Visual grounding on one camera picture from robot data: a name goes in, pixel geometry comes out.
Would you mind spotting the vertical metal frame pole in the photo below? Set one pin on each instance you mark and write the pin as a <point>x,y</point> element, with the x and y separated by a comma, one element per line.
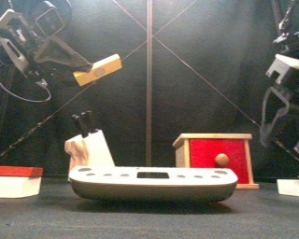
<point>149,93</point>

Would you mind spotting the wooden box with red front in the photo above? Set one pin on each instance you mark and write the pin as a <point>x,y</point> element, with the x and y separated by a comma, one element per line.
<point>217,149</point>

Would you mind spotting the yellow egg block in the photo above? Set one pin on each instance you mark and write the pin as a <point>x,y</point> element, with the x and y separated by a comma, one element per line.
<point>99,70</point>

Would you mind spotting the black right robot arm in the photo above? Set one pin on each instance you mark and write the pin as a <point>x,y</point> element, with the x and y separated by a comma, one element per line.
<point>296,40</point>

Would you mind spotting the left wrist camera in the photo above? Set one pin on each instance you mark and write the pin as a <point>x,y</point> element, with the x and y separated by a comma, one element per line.
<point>52,18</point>

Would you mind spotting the red topped white block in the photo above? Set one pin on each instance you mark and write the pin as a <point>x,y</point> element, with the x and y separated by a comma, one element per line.
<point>15,183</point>

